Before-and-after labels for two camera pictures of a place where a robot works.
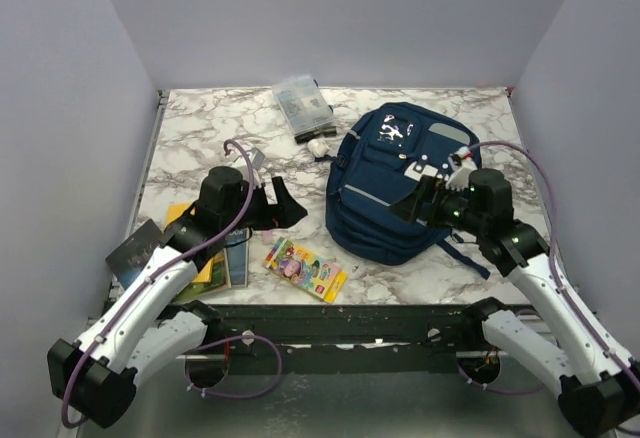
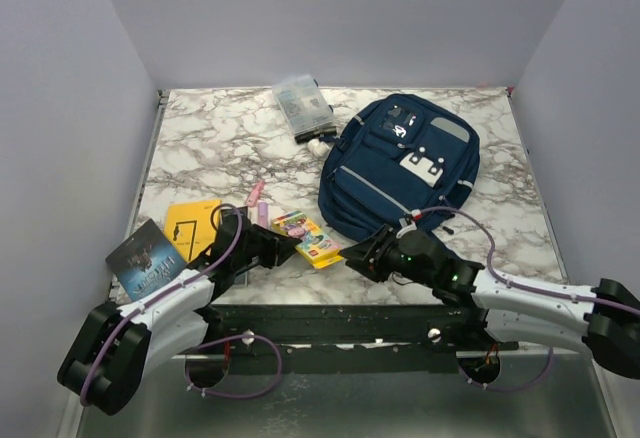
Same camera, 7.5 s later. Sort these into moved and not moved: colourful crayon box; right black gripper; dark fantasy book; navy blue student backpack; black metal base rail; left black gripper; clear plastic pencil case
Moved: right black gripper; left black gripper; navy blue student backpack; colourful crayon box
Not moved: black metal base rail; clear plastic pencil case; dark fantasy book
